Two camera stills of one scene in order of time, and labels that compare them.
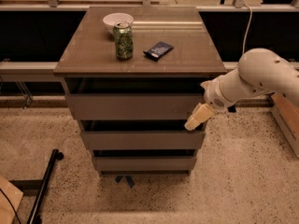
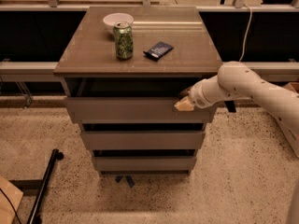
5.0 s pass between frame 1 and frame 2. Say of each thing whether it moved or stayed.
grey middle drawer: stayed
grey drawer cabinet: stayed
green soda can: stayed
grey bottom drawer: stayed
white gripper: moved
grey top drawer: moved
